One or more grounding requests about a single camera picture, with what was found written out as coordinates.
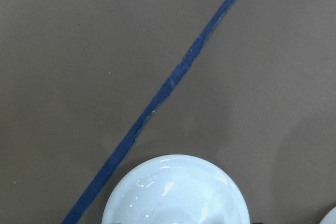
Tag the white ceramic lid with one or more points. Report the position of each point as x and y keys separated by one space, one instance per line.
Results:
x=176 y=189

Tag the white enamel mug blue rim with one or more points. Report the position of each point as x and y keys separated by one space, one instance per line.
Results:
x=330 y=217

